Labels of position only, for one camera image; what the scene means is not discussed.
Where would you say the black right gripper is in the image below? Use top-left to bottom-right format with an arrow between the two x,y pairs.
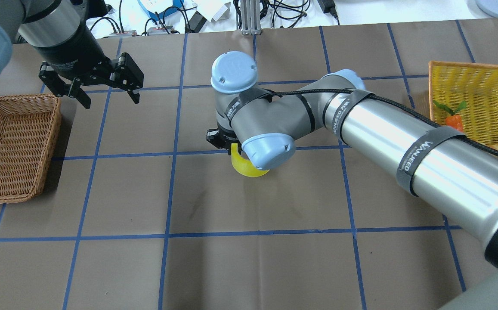
206,125 -> 241,151

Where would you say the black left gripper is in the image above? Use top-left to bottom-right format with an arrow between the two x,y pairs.
39,53 -> 144,109

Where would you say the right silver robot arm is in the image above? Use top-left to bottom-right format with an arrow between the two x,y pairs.
206,51 -> 498,310

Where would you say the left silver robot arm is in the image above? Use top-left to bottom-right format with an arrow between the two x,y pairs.
0,0 -> 144,109

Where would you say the brown wicker basket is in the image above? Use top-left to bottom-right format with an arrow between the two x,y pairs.
0,93 -> 62,204

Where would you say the blue box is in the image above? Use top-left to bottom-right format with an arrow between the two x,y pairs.
137,0 -> 184,19

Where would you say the white paper box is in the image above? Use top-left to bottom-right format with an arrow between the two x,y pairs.
193,0 -> 232,22

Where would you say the black power adapter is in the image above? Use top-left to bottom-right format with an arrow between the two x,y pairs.
317,0 -> 339,19

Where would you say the toy carrot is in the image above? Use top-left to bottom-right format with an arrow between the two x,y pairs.
433,100 -> 467,132

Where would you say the yellow plastic basket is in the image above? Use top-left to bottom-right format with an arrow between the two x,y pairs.
428,61 -> 498,146

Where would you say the aluminium frame post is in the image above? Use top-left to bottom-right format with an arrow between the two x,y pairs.
232,0 -> 261,35

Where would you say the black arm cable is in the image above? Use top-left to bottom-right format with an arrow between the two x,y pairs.
249,88 -> 498,165

